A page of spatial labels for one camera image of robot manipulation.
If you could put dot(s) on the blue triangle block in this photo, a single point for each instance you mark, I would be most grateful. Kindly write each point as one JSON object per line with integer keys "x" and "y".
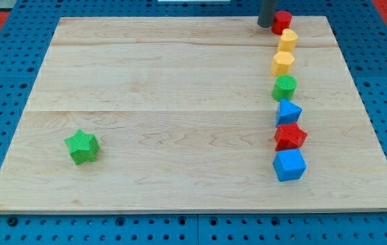
{"x": 287, "y": 112}

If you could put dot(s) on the yellow hexagon block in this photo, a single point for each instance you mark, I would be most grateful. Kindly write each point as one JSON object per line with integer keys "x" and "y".
{"x": 282, "y": 63}

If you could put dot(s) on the red cylinder block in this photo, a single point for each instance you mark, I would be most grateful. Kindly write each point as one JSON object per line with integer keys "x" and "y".
{"x": 281, "y": 21}

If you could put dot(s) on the blue cube block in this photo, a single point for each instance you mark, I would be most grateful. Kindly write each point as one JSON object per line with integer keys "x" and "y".
{"x": 289, "y": 164}

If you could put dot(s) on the green cylinder block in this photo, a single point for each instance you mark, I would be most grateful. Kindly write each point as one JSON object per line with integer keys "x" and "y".
{"x": 284, "y": 87}

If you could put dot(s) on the yellow heart-shaped block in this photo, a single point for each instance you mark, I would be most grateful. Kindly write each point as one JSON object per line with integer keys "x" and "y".
{"x": 288, "y": 41}

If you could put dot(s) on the green star block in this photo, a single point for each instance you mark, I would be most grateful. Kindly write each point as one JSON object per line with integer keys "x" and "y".
{"x": 82, "y": 147}

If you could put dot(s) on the light wooden board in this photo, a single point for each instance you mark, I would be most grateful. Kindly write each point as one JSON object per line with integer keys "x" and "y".
{"x": 183, "y": 113}

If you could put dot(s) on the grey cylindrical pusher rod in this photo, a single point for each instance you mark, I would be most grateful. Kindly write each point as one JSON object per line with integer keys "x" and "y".
{"x": 266, "y": 13}

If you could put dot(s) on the red star block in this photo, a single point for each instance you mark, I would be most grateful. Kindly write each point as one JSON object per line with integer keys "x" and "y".
{"x": 289, "y": 136}

